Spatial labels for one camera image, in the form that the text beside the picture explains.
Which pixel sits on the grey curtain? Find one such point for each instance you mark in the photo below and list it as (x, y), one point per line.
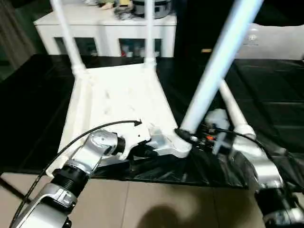
(14, 28)

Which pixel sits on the white sideboard cabinet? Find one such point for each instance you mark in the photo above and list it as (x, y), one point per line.
(95, 31)

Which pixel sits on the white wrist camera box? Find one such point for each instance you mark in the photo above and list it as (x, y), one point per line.
(137, 135)
(217, 119)

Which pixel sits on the white plastic table top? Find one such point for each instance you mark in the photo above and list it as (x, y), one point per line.
(118, 99)

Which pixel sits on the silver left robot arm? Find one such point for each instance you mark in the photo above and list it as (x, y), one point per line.
(76, 171)

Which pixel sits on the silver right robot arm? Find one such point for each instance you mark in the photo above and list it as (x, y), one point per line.
(261, 166)

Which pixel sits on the colourful clutter bundle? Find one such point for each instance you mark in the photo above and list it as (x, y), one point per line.
(111, 5)

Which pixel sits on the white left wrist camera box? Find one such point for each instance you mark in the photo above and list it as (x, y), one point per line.
(137, 135)

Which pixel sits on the white plastic table leg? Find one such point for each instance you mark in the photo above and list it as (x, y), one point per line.
(235, 109)
(218, 61)
(69, 38)
(149, 33)

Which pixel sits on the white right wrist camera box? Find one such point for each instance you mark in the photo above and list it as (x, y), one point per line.
(217, 119)

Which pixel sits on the black cabinet with yellow label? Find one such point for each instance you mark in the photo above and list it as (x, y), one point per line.
(204, 28)

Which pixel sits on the grey pillow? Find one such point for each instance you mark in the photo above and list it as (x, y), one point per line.
(280, 42)

